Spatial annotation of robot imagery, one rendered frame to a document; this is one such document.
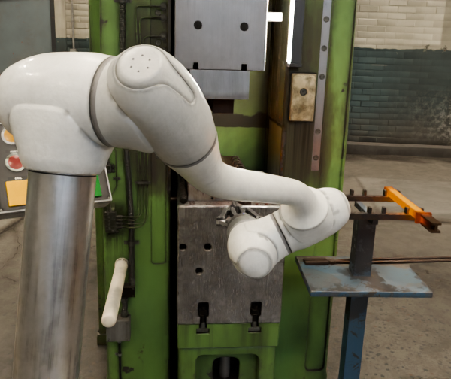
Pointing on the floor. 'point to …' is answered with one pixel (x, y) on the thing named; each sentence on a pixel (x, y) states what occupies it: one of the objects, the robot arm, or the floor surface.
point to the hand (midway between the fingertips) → (234, 207)
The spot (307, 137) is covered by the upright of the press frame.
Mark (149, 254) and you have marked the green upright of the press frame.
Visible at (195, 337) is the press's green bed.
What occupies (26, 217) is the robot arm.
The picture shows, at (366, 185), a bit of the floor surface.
